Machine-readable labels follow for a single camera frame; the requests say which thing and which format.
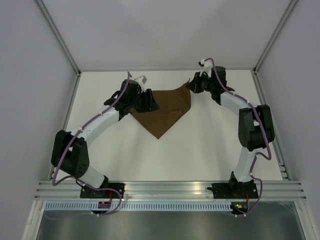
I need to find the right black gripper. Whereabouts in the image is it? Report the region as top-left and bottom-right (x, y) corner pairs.
(186, 71), (215, 94)

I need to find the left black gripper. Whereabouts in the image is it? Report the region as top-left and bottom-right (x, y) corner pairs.
(129, 89), (160, 114)

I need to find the brown cloth napkin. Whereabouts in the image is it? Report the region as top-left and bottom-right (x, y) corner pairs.
(130, 82), (192, 139)

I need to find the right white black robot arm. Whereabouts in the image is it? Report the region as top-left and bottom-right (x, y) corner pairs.
(186, 66), (275, 199)

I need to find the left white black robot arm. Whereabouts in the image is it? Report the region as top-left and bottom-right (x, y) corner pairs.
(51, 75), (160, 198)

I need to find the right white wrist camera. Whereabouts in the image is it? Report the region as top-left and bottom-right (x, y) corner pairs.
(198, 58), (213, 76)

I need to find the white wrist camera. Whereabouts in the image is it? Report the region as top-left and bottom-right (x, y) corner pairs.
(134, 75), (147, 92)
(198, 58), (213, 76)

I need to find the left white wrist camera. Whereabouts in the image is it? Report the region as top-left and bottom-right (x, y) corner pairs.
(134, 75), (147, 92)

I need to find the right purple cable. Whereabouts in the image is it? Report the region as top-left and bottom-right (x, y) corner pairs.
(202, 58), (272, 218)

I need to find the left aluminium side rail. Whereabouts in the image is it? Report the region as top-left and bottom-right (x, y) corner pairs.
(48, 72), (81, 180)

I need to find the aluminium side rail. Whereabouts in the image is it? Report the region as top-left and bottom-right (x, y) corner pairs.
(250, 68), (292, 181)
(48, 72), (81, 180)

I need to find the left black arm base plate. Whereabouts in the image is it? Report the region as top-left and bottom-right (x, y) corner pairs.
(80, 182), (125, 199)

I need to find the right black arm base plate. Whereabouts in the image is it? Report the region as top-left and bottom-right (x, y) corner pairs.
(206, 182), (259, 200)

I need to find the right aluminium frame post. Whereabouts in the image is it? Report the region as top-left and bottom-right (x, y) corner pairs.
(252, 0), (300, 74)

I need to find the aluminium frame post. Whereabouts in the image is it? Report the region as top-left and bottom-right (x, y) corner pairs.
(252, 0), (300, 74)
(34, 0), (81, 77)

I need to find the right aluminium side rail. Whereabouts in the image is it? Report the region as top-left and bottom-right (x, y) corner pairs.
(250, 68), (292, 181)

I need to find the aluminium front rail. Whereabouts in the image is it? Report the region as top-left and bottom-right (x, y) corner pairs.
(33, 180), (307, 202)

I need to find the left aluminium frame post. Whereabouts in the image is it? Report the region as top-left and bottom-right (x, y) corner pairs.
(34, 0), (81, 77)

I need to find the white slotted cable duct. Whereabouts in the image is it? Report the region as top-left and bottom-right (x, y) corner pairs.
(44, 200), (232, 212)

